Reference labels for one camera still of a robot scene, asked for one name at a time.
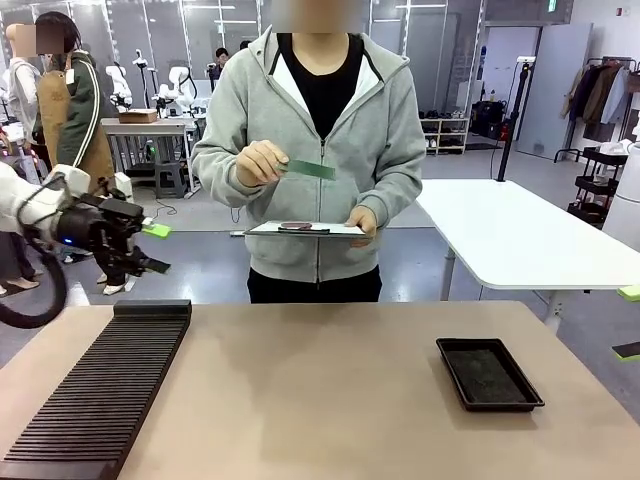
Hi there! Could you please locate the person's right forearm grey sleeve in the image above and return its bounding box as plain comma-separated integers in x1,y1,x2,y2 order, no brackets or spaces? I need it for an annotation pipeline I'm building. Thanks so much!
189,134,251,209

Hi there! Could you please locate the woman in green jacket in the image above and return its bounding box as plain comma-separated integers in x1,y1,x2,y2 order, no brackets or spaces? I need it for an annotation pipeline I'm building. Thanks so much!
30,10,136,297

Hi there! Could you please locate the black left arm cable sleeve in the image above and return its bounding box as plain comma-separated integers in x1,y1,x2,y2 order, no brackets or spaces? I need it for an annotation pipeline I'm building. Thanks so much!
0,172,70,330

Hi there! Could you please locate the grey plastic stool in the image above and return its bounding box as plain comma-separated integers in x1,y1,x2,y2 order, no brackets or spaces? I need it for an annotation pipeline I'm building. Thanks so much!
153,160,189,200

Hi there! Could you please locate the cardboard box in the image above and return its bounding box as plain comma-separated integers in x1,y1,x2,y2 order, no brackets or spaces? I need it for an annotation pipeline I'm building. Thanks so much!
117,109,159,125

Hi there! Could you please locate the black slotted PCB rack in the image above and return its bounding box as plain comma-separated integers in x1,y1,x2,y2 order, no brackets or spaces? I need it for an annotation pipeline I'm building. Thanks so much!
0,298,194,480

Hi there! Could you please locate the person's right hand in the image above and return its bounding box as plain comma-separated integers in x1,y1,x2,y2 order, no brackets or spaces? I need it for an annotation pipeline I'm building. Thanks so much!
234,139,291,189

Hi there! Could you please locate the green PCB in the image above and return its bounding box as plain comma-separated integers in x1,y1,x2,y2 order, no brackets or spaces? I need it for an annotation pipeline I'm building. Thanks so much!
277,158,338,182

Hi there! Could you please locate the grey workbench table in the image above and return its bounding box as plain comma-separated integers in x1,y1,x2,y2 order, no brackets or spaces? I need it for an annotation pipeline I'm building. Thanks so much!
100,117,202,187

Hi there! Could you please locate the person's left hand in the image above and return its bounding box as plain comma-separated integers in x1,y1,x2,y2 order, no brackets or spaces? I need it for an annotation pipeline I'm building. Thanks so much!
343,204,378,250

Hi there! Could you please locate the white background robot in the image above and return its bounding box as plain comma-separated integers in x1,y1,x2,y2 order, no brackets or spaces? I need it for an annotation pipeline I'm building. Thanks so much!
104,63,135,113
157,66,200,117

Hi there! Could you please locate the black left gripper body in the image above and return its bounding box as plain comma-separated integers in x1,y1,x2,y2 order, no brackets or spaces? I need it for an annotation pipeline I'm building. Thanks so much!
54,192,147,255

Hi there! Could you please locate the black utility cart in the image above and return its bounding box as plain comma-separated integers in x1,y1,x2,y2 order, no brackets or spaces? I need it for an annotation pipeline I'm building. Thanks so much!
567,144,630,230

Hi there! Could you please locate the black pole stand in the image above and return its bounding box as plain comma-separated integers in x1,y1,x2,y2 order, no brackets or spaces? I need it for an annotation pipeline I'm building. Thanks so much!
495,56,537,183

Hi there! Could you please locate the person's left forearm grey sleeve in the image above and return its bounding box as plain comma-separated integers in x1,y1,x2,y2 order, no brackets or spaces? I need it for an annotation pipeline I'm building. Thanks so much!
355,144,426,226

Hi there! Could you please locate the wooden shoe rack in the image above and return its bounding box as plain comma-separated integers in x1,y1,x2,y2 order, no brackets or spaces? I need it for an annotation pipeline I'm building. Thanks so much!
417,109,472,156

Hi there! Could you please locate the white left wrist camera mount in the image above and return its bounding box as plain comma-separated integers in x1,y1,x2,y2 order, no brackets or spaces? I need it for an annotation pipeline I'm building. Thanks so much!
46,163,92,202

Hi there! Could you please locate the coat rack with clothes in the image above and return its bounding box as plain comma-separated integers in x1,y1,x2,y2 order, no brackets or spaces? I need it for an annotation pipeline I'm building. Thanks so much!
553,55,640,164

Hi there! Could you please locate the distant person in black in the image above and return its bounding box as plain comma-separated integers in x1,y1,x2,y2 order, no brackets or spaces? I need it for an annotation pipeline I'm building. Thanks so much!
213,46,231,82

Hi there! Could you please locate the black plastic tray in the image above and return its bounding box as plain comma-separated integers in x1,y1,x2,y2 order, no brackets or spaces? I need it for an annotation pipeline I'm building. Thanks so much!
435,337,547,413

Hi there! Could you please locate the white table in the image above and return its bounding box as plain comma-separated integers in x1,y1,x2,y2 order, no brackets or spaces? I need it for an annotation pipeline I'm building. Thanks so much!
415,178,640,332

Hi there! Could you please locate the person in grey hoodie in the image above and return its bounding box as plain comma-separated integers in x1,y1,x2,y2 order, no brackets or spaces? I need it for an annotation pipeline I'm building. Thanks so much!
189,25,427,305

